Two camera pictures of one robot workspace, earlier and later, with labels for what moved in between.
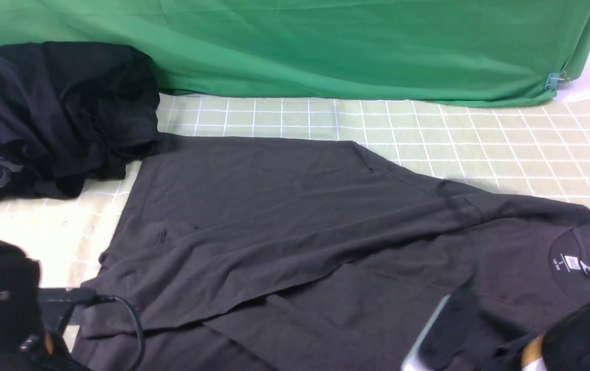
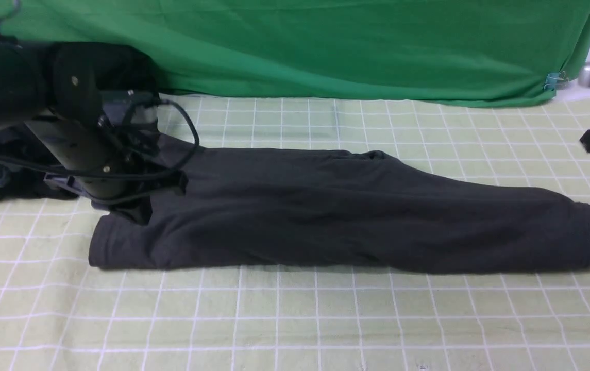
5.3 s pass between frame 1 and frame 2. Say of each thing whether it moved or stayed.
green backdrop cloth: stayed
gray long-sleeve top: moved
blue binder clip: stayed
